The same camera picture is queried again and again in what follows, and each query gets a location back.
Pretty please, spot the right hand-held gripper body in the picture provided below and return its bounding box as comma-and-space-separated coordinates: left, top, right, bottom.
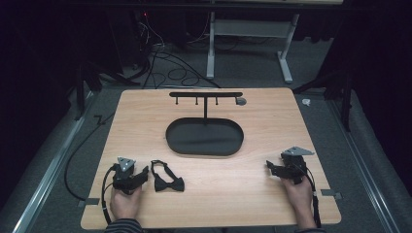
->
277, 146, 316, 185

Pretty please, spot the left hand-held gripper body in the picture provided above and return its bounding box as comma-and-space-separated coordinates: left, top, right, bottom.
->
112, 156, 140, 196

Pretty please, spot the black bow tie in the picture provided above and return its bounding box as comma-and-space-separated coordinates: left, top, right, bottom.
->
150, 159, 186, 193

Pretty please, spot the black hook stand with tray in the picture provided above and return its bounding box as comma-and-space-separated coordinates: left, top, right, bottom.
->
165, 91, 245, 157

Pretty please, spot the person's left hand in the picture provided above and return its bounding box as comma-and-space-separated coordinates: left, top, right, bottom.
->
109, 185, 143, 221

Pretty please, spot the person's right hand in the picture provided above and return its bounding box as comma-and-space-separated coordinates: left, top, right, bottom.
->
280, 175, 315, 216

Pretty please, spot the grey tape strip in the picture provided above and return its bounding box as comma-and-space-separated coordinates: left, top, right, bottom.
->
77, 197, 101, 209
320, 188, 343, 200

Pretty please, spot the black metal stand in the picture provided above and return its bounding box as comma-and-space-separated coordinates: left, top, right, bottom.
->
292, 42, 356, 133
64, 18, 142, 121

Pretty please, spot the left hand-held gripper cable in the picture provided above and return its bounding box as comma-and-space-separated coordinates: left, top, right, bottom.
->
101, 164, 119, 225

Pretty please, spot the hand-held gripper cable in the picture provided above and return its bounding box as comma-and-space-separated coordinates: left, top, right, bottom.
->
101, 164, 119, 225
300, 164, 323, 229

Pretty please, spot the right hand-held gripper cable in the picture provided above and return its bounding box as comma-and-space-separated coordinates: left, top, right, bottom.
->
300, 164, 323, 229

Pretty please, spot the long black floor cable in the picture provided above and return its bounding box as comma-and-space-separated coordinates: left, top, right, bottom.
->
63, 111, 116, 202

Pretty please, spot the silver floor rail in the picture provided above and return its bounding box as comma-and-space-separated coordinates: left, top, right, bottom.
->
12, 90, 96, 233
326, 96, 404, 233

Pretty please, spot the bundle of black floor cables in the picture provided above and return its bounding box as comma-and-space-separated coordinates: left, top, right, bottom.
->
129, 13, 223, 90

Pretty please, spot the white metal table frame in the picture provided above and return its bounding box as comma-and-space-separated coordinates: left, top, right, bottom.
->
206, 11, 300, 84

